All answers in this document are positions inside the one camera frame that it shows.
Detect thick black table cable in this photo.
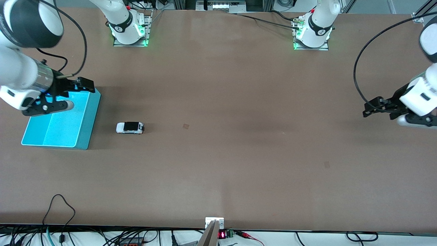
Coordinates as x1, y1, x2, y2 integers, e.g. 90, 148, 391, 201
236, 13, 301, 30

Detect black power strip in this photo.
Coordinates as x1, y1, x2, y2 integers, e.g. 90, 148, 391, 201
118, 236, 144, 246

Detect lit metal equipment rack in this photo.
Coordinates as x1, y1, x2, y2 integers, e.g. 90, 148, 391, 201
196, 0, 247, 13

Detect thin black looped cable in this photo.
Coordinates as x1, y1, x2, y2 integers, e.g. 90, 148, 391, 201
42, 194, 76, 246

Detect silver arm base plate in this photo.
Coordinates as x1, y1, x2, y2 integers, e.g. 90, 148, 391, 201
113, 10, 153, 47
292, 15, 330, 51

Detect white jeep toy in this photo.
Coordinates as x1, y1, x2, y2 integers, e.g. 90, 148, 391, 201
116, 121, 144, 135

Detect aluminium frame profile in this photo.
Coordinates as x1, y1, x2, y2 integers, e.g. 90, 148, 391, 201
411, 0, 437, 23

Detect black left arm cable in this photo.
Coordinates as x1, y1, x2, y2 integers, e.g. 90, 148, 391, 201
353, 13, 437, 105

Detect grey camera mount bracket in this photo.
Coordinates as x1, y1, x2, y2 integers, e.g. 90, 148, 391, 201
197, 217, 225, 246

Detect turquoise plastic bin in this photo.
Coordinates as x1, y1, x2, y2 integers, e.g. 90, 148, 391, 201
21, 87, 101, 150

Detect black coiled cable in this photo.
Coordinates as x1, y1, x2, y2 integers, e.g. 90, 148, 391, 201
346, 231, 379, 243

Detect red black clip leads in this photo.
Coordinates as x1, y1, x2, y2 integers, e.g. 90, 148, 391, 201
236, 231, 265, 246

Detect short black table cable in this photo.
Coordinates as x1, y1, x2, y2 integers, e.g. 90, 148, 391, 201
268, 10, 298, 22

